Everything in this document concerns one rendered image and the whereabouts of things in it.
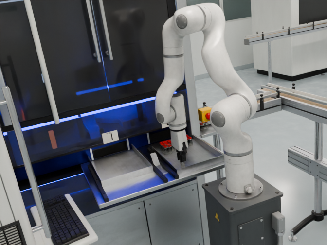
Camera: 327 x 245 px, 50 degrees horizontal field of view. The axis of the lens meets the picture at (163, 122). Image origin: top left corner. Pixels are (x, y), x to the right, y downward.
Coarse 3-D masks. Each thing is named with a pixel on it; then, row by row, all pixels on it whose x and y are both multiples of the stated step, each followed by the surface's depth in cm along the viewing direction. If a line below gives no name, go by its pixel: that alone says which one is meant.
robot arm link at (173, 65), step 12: (168, 60) 152; (180, 60) 152; (168, 72) 155; (180, 72) 155; (168, 84) 155; (180, 84) 157; (156, 96) 157; (168, 96) 153; (156, 108) 157; (168, 108) 155; (168, 120) 157
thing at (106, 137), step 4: (108, 132) 189; (112, 132) 190; (116, 132) 190; (104, 136) 188; (108, 136) 189; (112, 136) 190; (116, 136) 191; (104, 140) 189; (108, 140) 190; (112, 140) 191; (116, 140) 192
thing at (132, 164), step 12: (132, 144) 203; (108, 156) 201; (120, 156) 198; (132, 156) 196; (96, 168) 188; (108, 168) 186; (120, 168) 184; (132, 168) 182; (144, 168) 173; (108, 180) 168; (120, 180) 170
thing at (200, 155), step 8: (200, 144) 198; (208, 144) 189; (160, 152) 196; (176, 152) 193; (192, 152) 191; (200, 152) 189; (208, 152) 188; (216, 152) 182; (168, 160) 185; (176, 160) 184; (192, 160) 181; (200, 160) 180; (208, 160) 173; (216, 160) 174; (176, 168) 176; (184, 168) 169; (192, 168) 170; (200, 168) 172
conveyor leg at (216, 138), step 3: (213, 135) 235; (216, 135) 234; (213, 138) 236; (216, 138) 235; (219, 138) 235; (213, 141) 237; (216, 141) 235; (219, 141) 236; (216, 144) 236; (219, 144) 237; (216, 147) 237; (219, 147) 237; (222, 168) 243; (216, 171) 245; (219, 171) 243; (222, 171) 244; (216, 174) 246; (219, 174) 244; (222, 174) 244; (219, 177) 244; (222, 177) 245
